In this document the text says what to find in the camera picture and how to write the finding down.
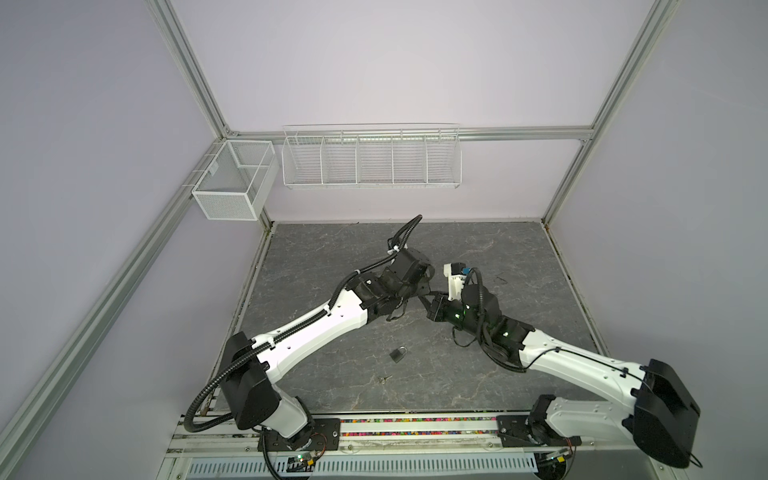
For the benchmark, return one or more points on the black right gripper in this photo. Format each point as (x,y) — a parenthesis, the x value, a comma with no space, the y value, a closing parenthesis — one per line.
(437,310)

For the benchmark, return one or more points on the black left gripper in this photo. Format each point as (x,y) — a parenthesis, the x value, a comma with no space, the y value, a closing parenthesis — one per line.
(424,286)

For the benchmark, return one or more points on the small black padlock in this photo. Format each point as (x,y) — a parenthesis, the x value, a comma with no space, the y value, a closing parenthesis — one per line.
(398,354)

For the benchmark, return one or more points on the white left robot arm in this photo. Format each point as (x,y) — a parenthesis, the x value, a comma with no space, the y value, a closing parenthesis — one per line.
(245,389)

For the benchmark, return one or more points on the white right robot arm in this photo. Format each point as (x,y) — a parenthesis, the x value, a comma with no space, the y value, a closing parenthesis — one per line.
(648,404)

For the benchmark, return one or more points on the white mesh box basket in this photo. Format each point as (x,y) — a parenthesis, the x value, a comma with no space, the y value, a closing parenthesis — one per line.
(237,181)

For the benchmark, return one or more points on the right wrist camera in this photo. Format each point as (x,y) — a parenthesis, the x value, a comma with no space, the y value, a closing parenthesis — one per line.
(456,274)

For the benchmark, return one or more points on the white wire shelf basket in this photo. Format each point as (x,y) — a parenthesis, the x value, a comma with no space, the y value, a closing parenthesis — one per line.
(405,155)

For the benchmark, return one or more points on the white vented cable duct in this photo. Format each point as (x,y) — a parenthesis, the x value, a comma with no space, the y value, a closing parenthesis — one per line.
(340,466)

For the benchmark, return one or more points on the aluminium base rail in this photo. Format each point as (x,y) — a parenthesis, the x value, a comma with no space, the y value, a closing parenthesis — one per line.
(389,433)

